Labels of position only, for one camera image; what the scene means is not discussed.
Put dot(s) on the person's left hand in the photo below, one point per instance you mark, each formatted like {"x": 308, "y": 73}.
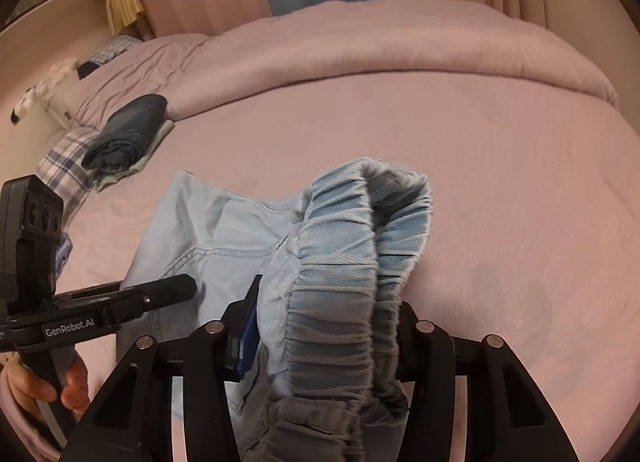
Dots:
{"x": 75, "y": 382}

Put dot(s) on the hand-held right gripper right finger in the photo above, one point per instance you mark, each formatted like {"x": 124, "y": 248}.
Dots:
{"x": 415, "y": 342}

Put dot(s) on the pink comforter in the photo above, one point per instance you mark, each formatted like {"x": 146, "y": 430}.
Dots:
{"x": 375, "y": 52}

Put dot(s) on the plaid pillow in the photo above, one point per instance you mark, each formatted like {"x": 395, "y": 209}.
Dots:
{"x": 65, "y": 167}

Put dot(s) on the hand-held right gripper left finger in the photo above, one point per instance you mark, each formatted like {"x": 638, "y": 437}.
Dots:
{"x": 246, "y": 342}

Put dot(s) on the yellow cloth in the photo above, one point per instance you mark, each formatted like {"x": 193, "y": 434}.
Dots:
{"x": 124, "y": 2}

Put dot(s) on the white plush toy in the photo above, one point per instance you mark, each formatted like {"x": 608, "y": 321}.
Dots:
{"x": 45, "y": 87}

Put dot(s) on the blue striped cloth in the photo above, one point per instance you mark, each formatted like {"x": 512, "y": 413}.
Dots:
{"x": 62, "y": 257}

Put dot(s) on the blue checked cloth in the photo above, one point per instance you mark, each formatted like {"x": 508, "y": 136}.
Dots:
{"x": 112, "y": 50}

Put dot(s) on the folded light green garment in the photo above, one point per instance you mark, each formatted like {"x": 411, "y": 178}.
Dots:
{"x": 150, "y": 150}

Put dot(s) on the pink bed sheet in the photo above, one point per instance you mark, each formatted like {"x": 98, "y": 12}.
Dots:
{"x": 500, "y": 202}

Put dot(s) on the light blue denim pants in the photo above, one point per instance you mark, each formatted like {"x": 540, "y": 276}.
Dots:
{"x": 340, "y": 252}

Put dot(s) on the folded dark jeans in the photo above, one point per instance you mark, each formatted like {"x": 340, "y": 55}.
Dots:
{"x": 130, "y": 132}

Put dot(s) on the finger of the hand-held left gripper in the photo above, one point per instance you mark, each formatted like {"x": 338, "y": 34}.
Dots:
{"x": 170, "y": 287}

